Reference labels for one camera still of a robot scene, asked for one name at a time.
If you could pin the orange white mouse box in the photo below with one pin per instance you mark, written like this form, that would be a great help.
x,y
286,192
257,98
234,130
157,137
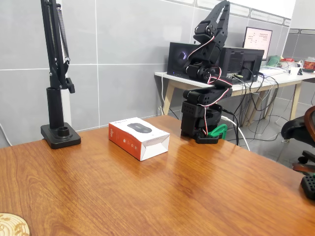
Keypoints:
x,y
142,145

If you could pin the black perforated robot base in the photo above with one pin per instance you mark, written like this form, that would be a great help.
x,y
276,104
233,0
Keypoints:
x,y
308,184

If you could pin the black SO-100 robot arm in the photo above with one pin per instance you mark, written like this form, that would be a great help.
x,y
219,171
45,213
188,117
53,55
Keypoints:
x,y
197,118

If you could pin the black computer case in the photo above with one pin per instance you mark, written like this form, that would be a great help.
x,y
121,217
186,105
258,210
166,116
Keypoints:
x,y
176,66

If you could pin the computer monitor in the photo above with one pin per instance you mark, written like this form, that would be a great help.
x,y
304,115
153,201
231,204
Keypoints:
x,y
258,40

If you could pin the white table wooden legs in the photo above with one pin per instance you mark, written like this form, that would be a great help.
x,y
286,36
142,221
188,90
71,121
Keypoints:
x,y
172,79

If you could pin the green bag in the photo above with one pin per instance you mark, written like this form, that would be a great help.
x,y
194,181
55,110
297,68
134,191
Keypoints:
x,y
273,61

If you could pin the green table clamp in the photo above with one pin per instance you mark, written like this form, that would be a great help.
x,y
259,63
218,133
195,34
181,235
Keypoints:
x,y
219,131

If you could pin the white cup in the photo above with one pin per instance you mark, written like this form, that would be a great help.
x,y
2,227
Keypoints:
x,y
294,71

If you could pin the red tin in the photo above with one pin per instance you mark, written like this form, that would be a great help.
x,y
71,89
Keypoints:
x,y
309,64

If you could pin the black office chair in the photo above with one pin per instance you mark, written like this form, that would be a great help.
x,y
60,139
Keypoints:
x,y
295,130

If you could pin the black boom stand base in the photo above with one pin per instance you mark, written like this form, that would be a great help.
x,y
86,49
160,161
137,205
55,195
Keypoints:
x,y
54,115

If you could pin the round wooden coaster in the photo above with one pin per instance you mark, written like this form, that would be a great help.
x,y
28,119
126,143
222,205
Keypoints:
x,y
12,226

